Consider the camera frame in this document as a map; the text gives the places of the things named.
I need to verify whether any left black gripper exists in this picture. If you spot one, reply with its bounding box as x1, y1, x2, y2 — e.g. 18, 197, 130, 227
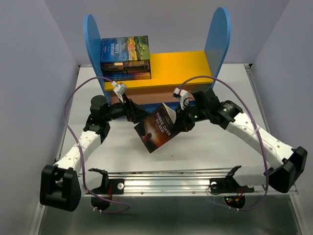
103, 93, 151, 124

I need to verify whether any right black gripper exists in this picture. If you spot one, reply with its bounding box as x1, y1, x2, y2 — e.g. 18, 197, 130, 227
171, 102, 209, 132

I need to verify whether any dark Days to See book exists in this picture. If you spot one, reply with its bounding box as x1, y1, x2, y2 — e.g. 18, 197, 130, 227
134, 103, 179, 153

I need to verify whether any Jane Eyre blue book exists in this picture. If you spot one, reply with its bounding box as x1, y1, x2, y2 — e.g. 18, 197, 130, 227
103, 72, 151, 81

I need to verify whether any Little Women book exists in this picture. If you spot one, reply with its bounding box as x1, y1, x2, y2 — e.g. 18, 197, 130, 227
101, 67, 150, 73

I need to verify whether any Edward Rulane brown book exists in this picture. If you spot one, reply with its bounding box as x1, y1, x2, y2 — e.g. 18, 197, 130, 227
100, 61, 150, 69

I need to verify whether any A Tale of Two Cities book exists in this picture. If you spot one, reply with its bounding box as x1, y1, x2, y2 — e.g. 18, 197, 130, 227
102, 70, 150, 76

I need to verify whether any Animal Farm book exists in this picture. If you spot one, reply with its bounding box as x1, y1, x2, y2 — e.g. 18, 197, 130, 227
100, 36, 150, 63

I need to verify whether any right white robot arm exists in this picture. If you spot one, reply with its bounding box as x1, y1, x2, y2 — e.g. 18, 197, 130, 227
173, 86, 308, 194

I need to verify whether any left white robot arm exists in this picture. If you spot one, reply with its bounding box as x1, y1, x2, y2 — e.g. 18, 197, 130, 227
40, 95, 151, 212

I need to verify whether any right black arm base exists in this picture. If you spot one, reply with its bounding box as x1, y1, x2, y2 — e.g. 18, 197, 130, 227
207, 165, 255, 211

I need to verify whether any blue and yellow wooden bookshelf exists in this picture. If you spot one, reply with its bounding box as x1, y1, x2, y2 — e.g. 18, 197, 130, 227
84, 6, 231, 116

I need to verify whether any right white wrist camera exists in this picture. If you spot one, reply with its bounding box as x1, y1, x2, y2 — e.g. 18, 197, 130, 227
173, 88, 189, 110

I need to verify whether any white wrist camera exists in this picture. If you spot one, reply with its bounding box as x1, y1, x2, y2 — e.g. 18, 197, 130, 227
111, 81, 127, 103
173, 88, 189, 110

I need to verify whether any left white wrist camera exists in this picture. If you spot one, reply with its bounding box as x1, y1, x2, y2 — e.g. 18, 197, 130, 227
111, 81, 127, 103

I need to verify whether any aluminium rail frame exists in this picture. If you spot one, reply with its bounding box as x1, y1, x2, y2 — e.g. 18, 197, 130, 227
40, 64, 299, 196

